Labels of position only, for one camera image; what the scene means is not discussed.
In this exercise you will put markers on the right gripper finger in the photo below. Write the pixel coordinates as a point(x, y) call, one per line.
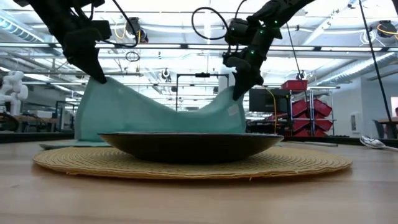
point(247, 79)

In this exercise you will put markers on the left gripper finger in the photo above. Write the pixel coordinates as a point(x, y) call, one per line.
point(93, 67)

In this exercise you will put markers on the teal cloth napkin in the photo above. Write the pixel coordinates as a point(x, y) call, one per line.
point(124, 115)

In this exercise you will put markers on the dark patterned plate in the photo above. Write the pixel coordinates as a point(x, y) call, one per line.
point(186, 147)

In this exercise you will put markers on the round yellow woven placemat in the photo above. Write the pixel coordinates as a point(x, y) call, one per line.
point(77, 161)

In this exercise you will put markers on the silver knife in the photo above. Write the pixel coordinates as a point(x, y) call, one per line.
point(323, 144)

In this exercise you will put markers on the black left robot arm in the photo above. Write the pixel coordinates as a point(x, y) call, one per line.
point(53, 15)

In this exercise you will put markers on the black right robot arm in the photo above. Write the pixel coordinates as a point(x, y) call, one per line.
point(289, 9)

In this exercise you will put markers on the white building column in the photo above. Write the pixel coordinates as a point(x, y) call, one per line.
point(225, 82)

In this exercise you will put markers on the black monitor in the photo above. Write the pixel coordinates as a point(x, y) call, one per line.
point(267, 101)

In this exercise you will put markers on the red box on rack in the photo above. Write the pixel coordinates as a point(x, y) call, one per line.
point(293, 85)

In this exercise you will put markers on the silver metal shelf rack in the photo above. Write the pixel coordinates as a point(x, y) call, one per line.
point(323, 88)

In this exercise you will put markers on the cluttered background workbench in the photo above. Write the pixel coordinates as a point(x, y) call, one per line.
point(31, 119)

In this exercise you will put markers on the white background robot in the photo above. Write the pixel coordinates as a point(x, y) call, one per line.
point(14, 90)

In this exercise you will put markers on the thin black slanted pole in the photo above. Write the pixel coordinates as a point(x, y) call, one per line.
point(375, 62)

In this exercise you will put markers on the silver spoon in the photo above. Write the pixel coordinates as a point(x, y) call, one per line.
point(371, 143)

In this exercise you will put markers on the wooden background table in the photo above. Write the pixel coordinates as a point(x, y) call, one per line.
point(390, 120)

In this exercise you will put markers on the person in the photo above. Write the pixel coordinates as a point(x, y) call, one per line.
point(396, 121)

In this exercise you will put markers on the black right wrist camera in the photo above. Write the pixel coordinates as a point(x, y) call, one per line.
point(236, 62)

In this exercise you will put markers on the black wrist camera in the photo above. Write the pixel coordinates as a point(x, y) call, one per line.
point(236, 62)
point(102, 29)

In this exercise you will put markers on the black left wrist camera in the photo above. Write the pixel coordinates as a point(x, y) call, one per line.
point(102, 29)

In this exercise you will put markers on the black metal cage frame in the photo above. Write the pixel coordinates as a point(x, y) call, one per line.
point(56, 118)

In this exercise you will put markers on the silver spiral air duct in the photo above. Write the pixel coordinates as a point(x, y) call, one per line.
point(18, 31)
point(357, 67)

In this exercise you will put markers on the black ceiling camera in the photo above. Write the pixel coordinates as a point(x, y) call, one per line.
point(165, 74)

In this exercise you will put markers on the grey wall panel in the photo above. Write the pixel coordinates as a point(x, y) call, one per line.
point(353, 123)

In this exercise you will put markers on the bright wall screen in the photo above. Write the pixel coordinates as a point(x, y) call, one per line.
point(395, 101)

